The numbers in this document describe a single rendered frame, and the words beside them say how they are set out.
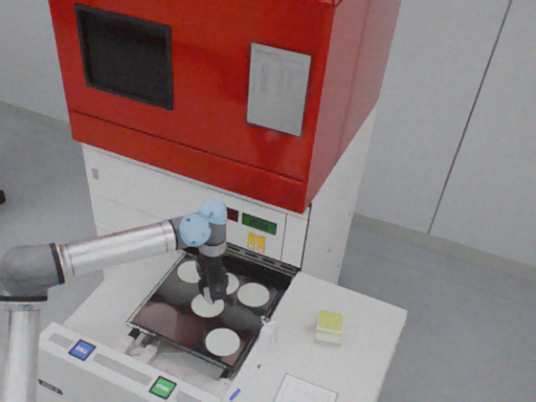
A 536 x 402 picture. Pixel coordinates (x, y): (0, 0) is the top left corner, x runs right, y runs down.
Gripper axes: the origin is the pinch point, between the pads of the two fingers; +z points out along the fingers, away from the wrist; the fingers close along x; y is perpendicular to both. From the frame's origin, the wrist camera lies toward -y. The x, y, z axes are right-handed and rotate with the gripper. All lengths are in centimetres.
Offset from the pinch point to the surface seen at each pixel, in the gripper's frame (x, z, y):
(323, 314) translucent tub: -27.1, -6.1, -17.1
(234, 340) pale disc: -3.9, 7.2, -9.6
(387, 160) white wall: -130, 48, 118
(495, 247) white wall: -177, 83, 73
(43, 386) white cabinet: 53, 21, -1
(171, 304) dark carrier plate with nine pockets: 10.9, 7.2, 8.8
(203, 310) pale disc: 1.9, 7.2, 4.0
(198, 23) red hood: -2, -73, 26
